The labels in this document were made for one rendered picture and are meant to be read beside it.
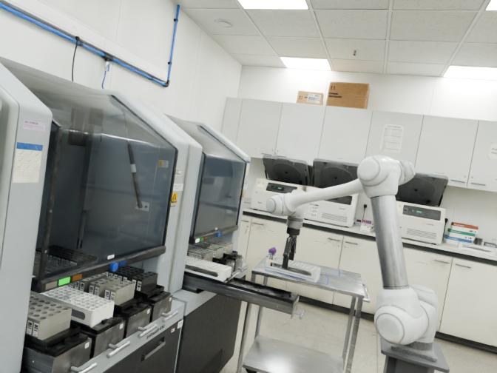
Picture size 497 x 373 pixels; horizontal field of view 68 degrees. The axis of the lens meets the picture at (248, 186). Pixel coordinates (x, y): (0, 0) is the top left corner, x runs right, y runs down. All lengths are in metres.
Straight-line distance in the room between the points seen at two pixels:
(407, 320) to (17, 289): 1.27
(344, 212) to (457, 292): 1.28
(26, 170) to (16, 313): 0.36
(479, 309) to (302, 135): 2.47
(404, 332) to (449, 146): 3.00
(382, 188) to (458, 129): 2.83
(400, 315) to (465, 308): 2.66
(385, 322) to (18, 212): 1.27
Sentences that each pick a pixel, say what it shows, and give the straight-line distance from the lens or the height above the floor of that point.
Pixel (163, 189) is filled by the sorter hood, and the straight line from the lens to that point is 1.49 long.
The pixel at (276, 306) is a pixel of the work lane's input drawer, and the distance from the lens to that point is 1.73.
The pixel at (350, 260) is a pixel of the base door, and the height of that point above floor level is 0.57.
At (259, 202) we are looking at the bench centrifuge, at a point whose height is 1.00.
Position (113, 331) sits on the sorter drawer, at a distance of 1.33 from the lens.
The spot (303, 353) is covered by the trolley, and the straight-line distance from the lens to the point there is 2.53.
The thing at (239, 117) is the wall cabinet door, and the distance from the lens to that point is 4.60.
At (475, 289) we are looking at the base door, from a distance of 4.16.
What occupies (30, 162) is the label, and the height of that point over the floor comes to 1.30.
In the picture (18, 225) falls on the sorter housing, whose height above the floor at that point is 1.15.
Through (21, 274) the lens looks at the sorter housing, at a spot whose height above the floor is 1.02.
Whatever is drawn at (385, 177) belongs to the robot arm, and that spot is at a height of 1.41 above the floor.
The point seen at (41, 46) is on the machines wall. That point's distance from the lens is 2.53.
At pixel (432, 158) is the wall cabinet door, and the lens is 4.29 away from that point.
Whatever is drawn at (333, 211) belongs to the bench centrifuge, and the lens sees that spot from 3.99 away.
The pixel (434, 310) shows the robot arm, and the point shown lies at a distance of 1.78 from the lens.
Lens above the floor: 1.37
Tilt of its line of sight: 3 degrees down
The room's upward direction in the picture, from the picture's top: 9 degrees clockwise
